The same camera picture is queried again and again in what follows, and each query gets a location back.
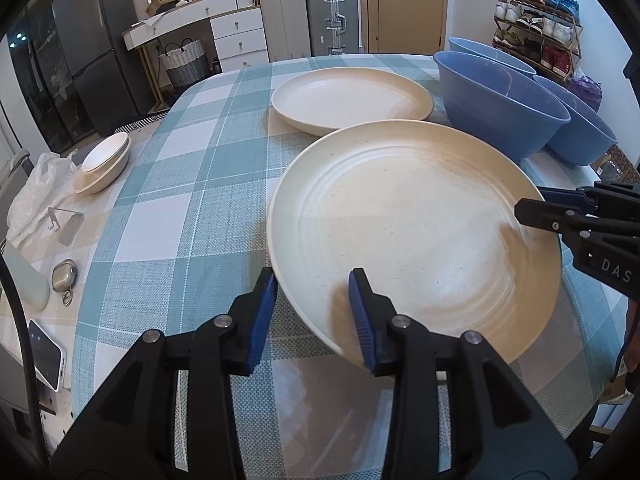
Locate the blue bowl front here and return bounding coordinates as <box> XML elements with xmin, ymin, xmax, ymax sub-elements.
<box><xmin>434</xmin><ymin>51</ymin><xmax>570</xmax><ymax>162</ymax></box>

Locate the black glass cabinet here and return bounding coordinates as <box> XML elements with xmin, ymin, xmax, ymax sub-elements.
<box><xmin>8</xmin><ymin>0</ymin><xmax>94</xmax><ymax>154</ymax></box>

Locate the beige suitcase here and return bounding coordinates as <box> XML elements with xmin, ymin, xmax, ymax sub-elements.
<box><xmin>259</xmin><ymin>0</ymin><xmax>311</xmax><ymax>63</ymax></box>

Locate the purple bag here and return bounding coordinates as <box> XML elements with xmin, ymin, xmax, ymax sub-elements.
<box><xmin>567</xmin><ymin>70</ymin><xmax>602</xmax><ymax>112</ymax></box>

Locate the large cream plate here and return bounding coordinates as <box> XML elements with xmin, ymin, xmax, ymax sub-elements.
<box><xmin>267</xmin><ymin>120</ymin><xmax>561</xmax><ymax>365</ymax></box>

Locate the silver suitcase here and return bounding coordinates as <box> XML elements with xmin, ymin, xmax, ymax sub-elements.
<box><xmin>306</xmin><ymin>0</ymin><xmax>360</xmax><ymax>56</ymax></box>

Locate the small white bowl upper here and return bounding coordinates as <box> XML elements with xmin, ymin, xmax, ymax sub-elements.
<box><xmin>80</xmin><ymin>132</ymin><xmax>129</xmax><ymax>174</ymax></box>

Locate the tan wooden door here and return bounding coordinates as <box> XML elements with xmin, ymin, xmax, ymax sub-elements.
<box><xmin>361</xmin><ymin>0</ymin><xmax>447</xmax><ymax>55</ymax></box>

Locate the earbuds case with ring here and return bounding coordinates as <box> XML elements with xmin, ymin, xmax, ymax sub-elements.
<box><xmin>51</xmin><ymin>259</ymin><xmax>78</xmax><ymax>307</ymax></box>

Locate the shoe rack with shoes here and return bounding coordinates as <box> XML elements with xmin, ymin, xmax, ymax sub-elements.
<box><xmin>492</xmin><ymin>0</ymin><xmax>582</xmax><ymax>86</ymax></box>

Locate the smartphone white case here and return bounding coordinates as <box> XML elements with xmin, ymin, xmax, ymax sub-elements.
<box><xmin>27</xmin><ymin>320</ymin><xmax>66</xmax><ymax>392</ymax></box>

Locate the teal checked tablecloth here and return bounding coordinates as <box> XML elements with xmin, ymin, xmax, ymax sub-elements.
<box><xmin>69</xmin><ymin>52</ymin><xmax>632</xmax><ymax>480</ymax></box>

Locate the white dressing table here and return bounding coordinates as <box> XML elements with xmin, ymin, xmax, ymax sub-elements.
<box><xmin>120</xmin><ymin>0</ymin><xmax>270</xmax><ymax>111</ymax></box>

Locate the metal phone stand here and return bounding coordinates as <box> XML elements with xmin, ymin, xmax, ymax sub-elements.
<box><xmin>47</xmin><ymin>207</ymin><xmax>85</xmax><ymax>247</ymax></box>

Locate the white thermos bottle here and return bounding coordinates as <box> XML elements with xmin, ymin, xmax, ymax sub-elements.
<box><xmin>3</xmin><ymin>242</ymin><xmax>50</xmax><ymax>312</ymax></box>

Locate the woven laundry basket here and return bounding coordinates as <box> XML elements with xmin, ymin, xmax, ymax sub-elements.
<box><xmin>160</xmin><ymin>38</ymin><xmax>210</xmax><ymax>91</ymax></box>

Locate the dark grey refrigerator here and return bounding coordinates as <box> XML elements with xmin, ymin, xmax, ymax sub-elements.
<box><xmin>52</xmin><ymin>0</ymin><xmax>155</xmax><ymax>136</ymax></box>

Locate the blue bowl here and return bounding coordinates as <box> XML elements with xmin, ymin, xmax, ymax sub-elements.
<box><xmin>434</xmin><ymin>51</ymin><xmax>570</xmax><ymax>162</ymax></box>
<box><xmin>448</xmin><ymin>37</ymin><xmax>537</xmax><ymax>77</ymax></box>
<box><xmin>534</xmin><ymin>75</ymin><xmax>617</xmax><ymax>166</ymax></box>

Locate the white plastic bag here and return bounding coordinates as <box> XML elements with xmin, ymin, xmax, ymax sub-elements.
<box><xmin>6</xmin><ymin>152</ymin><xmax>79</xmax><ymax>247</ymax></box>

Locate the blue bowl back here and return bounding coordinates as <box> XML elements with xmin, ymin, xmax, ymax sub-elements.
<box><xmin>448</xmin><ymin>37</ymin><xmax>537</xmax><ymax>77</ymax></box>

